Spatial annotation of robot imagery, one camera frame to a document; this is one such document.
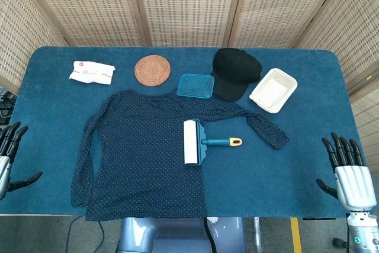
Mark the silver metal table leg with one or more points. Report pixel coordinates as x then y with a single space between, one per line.
257 235

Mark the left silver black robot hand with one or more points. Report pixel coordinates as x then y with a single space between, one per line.
5 164

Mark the round woven rattan coaster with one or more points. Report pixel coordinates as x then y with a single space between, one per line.
152 70

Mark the blue plastic container lid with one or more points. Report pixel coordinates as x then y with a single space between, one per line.
195 86

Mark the yellow floor tape strip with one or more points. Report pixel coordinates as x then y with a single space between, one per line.
296 235

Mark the white tissue packet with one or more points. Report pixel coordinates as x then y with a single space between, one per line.
90 72

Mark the teal blue table cloth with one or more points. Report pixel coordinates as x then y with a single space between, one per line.
266 176

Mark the black caster wheel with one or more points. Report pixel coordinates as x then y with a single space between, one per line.
340 242

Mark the navy polka dot shirt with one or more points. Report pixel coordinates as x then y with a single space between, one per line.
142 158

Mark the bamboo folding screen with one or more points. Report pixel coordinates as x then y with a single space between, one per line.
189 4

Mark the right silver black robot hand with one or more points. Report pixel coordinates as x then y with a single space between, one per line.
355 185

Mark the blue-grey robot torso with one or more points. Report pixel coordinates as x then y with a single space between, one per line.
177 235

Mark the cream rectangular food container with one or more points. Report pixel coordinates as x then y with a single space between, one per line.
274 90

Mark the black baseball cap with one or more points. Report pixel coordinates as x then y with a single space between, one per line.
235 72

